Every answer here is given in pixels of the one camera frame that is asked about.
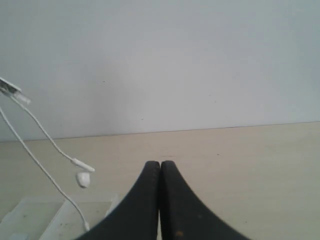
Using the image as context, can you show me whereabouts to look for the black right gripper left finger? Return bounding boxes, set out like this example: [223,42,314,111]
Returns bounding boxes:
[80,161,160,240]

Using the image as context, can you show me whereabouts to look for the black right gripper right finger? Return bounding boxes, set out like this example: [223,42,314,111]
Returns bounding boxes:
[159,160,247,240]

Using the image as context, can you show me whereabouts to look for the white wired earphones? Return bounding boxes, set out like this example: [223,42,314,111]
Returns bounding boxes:
[0,76,96,231]

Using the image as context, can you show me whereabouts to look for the clear plastic hinged case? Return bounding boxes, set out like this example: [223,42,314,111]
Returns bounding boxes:
[0,193,120,240]

